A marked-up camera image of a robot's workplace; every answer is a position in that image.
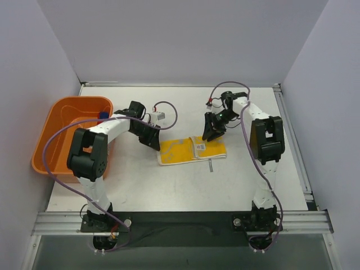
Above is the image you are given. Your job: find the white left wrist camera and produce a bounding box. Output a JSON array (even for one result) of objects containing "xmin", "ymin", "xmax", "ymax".
[{"xmin": 148, "ymin": 111, "xmax": 165, "ymax": 126}]

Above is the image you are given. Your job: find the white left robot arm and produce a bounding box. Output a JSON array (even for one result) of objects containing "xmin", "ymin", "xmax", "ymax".
[{"xmin": 67, "ymin": 101, "xmax": 165, "ymax": 232}]

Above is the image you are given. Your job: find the red blue patterned towel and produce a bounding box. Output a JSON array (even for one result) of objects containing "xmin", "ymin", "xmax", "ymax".
[{"xmin": 98, "ymin": 111, "xmax": 109, "ymax": 119}]

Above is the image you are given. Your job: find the aluminium front rail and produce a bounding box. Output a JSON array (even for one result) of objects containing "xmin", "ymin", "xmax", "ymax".
[{"xmin": 32, "ymin": 211, "xmax": 334, "ymax": 235}]

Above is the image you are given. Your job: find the grey yellow towel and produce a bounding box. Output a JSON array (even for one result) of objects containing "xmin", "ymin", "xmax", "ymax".
[{"xmin": 157, "ymin": 136, "xmax": 227, "ymax": 165}]

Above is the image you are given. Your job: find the orange plastic basket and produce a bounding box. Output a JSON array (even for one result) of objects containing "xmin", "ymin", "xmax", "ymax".
[{"xmin": 30, "ymin": 96, "xmax": 114, "ymax": 184}]

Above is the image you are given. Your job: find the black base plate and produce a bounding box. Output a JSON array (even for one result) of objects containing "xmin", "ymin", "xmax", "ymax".
[{"xmin": 80, "ymin": 211, "xmax": 283, "ymax": 250}]

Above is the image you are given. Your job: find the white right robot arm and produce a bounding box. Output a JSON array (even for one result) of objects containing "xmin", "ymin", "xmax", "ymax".
[{"xmin": 202, "ymin": 91, "xmax": 285, "ymax": 231}]

